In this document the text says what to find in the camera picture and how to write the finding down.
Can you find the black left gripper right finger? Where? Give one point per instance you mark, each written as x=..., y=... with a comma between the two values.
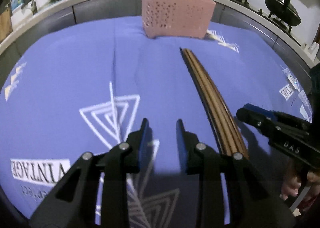
x=231, y=192

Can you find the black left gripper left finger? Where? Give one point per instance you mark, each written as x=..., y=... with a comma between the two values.
x=72, y=201

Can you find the person's right hand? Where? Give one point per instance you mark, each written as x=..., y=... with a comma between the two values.
x=292, y=183

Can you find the brown wooden chopstick on table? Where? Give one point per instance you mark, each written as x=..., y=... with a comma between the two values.
x=212, y=114

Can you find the blue printed tablecloth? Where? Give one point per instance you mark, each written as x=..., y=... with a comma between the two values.
x=88, y=86

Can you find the black lidded wok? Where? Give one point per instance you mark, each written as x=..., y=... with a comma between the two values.
x=284, y=10

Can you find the pink perforated utensil basket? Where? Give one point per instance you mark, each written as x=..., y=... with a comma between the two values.
x=178, y=18

